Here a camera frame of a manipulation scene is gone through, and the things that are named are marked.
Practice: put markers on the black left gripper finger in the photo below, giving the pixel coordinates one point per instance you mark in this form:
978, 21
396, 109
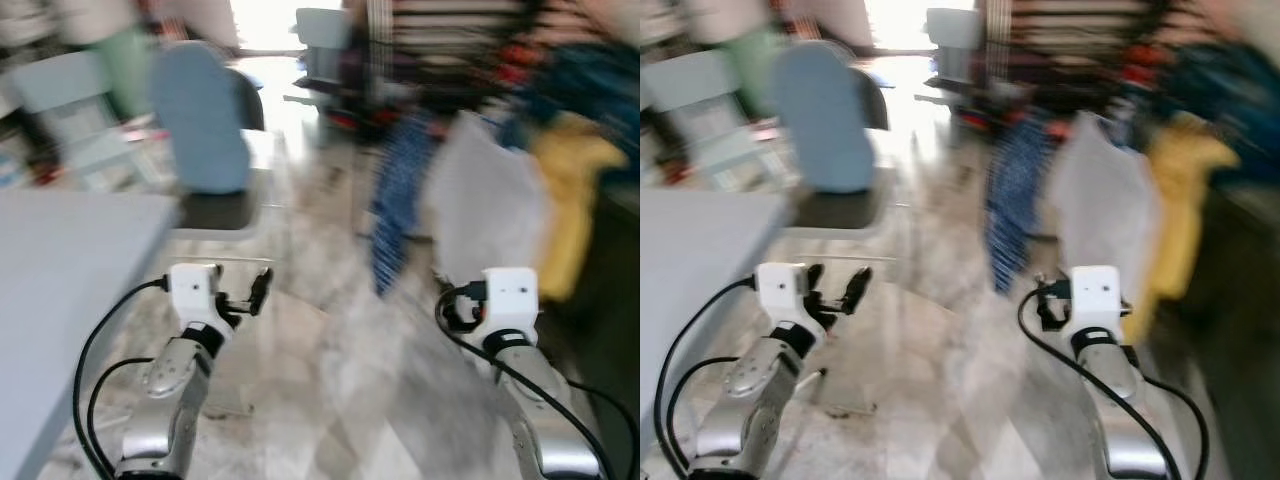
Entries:
857, 290
261, 290

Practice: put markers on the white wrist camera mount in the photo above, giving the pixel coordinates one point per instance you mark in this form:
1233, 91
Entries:
1096, 298
510, 300
782, 290
192, 290

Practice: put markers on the blue-grey seat cushion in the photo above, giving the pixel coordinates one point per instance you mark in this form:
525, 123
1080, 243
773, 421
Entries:
200, 120
825, 120

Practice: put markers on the black metal drying rack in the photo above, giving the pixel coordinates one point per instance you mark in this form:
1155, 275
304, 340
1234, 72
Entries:
460, 45
1080, 45

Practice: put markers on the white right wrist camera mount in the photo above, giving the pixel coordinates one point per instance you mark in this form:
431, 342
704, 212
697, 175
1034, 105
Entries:
510, 300
1096, 298

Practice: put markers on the blue plaid garment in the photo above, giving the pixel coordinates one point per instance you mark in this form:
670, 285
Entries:
398, 200
1015, 200

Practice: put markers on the grey folding table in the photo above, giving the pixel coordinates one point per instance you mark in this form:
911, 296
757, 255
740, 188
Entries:
700, 290
60, 290

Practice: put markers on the grey-green sofa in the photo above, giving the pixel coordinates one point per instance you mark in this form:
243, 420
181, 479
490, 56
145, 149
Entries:
1230, 320
610, 300

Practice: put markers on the white hanging garment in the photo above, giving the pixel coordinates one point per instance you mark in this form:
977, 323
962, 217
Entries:
1100, 200
485, 200

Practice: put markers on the yellow hanging garment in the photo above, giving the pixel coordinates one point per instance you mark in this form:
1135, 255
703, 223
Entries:
1180, 200
570, 200

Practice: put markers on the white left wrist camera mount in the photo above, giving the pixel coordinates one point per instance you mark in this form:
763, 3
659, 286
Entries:
192, 290
782, 290

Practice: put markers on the small white plastic chair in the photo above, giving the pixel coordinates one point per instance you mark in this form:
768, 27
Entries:
322, 35
952, 35

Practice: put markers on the blue suitcase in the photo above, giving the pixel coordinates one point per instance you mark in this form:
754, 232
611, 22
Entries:
1220, 85
590, 85

